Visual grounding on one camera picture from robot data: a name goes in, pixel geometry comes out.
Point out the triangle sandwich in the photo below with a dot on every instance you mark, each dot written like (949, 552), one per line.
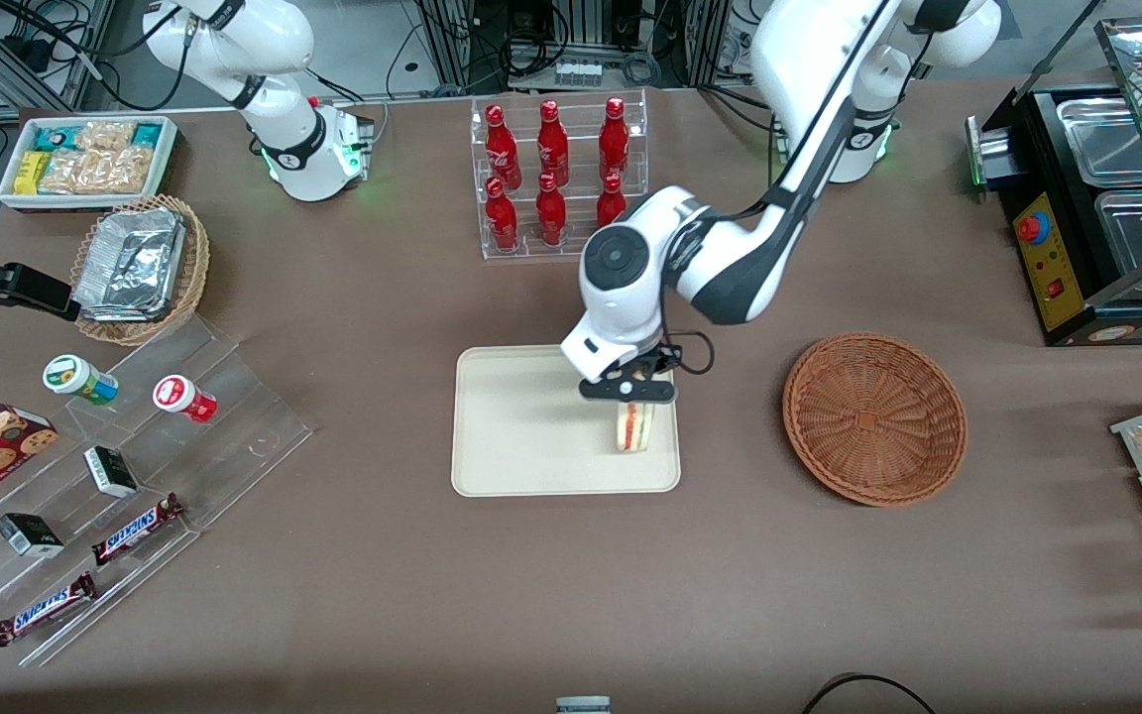
(632, 428)

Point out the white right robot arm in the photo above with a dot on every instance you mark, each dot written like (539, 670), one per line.
(274, 50)

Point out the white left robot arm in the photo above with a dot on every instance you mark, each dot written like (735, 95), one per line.
(809, 89)

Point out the cream rectangular serving tray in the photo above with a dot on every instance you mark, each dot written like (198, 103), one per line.
(531, 426)

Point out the small light wicker basket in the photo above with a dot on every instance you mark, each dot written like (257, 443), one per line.
(192, 268)

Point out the large brown wicker basket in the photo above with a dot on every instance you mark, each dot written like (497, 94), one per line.
(873, 421)

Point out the green sunflower lidded cup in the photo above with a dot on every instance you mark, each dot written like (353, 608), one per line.
(70, 377)

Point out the silver foil packet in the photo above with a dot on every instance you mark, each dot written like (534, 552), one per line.
(130, 263)

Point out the yellow snack packet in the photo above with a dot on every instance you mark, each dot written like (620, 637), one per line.
(31, 174)

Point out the large rice cracker bag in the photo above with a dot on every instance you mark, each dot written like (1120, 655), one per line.
(100, 171)

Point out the teal snack packet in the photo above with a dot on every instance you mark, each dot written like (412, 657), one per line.
(54, 137)
(147, 135)

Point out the red soda bottle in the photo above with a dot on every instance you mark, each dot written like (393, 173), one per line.
(614, 139)
(553, 144)
(502, 218)
(611, 203)
(551, 213)
(502, 149)

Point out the small rice cracker bag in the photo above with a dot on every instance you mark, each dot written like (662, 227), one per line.
(105, 137)

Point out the red lidded cup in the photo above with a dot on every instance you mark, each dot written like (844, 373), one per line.
(179, 397)

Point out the white snack bin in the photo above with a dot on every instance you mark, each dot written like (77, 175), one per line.
(170, 159)

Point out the small black carton box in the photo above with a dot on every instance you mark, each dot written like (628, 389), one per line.
(28, 535)
(111, 472)

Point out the clear acrylic bottle rack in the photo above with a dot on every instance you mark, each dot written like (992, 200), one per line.
(576, 149)

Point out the clear acrylic tiered stand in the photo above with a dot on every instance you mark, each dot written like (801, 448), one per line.
(224, 436)

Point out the Snickers chocolate bar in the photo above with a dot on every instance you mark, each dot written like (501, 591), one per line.
(135, 531)
(44, 610)

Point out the white power strip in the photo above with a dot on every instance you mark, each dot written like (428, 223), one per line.
(577, 72)

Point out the grey device at table edge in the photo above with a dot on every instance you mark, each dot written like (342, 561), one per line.
(583, 706)

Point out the black food warmer appliance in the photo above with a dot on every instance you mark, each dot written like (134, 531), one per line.
(1057, 258)

